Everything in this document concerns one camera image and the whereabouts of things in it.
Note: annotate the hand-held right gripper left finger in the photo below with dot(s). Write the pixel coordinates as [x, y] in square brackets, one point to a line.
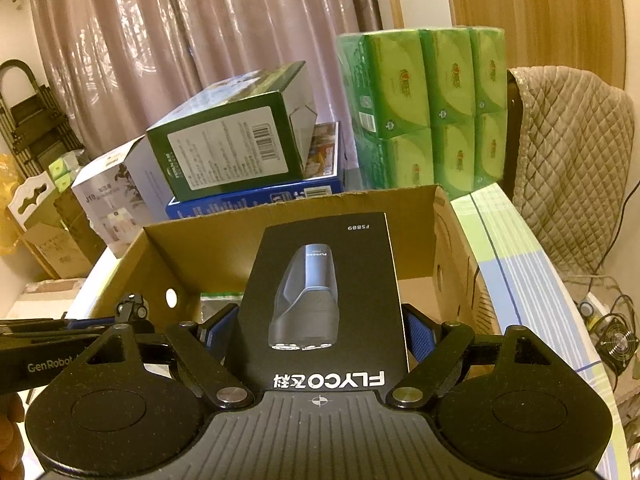
[222, 327]

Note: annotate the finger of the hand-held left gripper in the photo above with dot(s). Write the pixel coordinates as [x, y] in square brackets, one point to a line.
[132, 310]

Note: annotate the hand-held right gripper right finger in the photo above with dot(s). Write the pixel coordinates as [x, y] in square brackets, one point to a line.
[420, 332]

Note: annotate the brown cardboard box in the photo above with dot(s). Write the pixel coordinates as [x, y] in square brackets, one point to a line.
[450, 270]

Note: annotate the black product box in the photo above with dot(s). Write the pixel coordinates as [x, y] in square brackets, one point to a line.
[325, 280]

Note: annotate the person's left hand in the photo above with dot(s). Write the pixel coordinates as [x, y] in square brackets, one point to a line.
[10, 425]

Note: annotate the beige bedsheet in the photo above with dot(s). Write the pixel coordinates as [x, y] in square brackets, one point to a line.
[45, 300]

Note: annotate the small brown cardboard boxes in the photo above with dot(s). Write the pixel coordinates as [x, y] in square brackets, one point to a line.
[50, 230]

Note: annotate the white appliance box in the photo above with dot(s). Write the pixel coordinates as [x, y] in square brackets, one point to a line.
[115, 195]

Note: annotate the cardboard box of tissue boxes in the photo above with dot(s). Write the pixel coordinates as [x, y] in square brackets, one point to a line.
[65, 172]

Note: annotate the white power strip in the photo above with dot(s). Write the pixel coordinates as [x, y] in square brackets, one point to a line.
[587, 309]

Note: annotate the blue product box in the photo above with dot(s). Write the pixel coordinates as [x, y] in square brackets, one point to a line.
[325, 180]

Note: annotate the yellow plastic bag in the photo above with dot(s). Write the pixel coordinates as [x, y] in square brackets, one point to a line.
[10, 175]

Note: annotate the green and white carton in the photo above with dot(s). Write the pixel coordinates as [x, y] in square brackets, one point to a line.
[230, 145]

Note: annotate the small black fan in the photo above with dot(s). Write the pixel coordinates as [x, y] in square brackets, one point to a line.
[617, 342]

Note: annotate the black folding step ladder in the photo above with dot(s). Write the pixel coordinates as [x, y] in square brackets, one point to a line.
[35, 110]

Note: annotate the stack of green tissue packs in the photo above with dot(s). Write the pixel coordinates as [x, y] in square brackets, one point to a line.
[425, 110]

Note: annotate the beige quilted chair cover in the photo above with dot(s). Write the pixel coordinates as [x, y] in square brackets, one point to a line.
[570, 160]

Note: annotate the pink patterned curtain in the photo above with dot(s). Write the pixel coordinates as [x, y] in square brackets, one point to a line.
[200, 35]

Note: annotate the wooden stick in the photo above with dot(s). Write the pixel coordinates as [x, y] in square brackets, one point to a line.
[396, 5]

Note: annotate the wooden door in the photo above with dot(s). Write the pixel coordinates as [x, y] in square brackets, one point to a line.
[540, 15]

